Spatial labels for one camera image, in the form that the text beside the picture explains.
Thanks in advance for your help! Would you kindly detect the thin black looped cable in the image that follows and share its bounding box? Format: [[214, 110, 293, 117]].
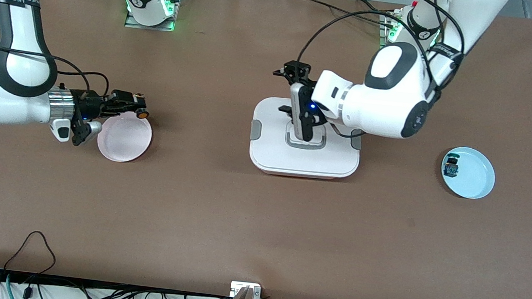
[[3, 228, 59, 279]]

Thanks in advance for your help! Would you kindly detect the teal cable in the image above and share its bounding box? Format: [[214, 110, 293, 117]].
[[3, 273, 16, 299]]

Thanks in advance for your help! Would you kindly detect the light blue round plate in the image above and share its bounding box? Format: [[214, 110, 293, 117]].
[[438, 145, 498, 202]]

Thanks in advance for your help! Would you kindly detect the small white mounting block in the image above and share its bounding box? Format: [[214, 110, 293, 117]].
[[229, 281, 262, 299]]

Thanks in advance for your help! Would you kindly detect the green push-button switch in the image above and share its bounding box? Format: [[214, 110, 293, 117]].
[[442, 155, 461, 179]]

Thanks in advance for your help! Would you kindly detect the black cable to arm base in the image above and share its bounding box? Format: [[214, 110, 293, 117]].
[[294, 0, 400, 26]]

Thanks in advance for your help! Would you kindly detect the orange push-button switch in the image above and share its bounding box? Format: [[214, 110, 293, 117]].
[[131, 92, 152, 121]]

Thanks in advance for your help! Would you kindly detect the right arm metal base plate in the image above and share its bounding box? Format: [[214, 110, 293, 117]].
[[124, 0, 182, 33]]

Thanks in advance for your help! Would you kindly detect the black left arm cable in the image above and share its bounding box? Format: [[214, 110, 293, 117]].
[[290, 0, 469, 148]]

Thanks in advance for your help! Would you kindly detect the white lidded lunch box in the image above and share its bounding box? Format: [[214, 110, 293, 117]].
[[246, 95, 365, 183]]

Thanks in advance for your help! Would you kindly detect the pink round plate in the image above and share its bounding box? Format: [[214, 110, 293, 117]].
[[94, 108, 154, 165]]

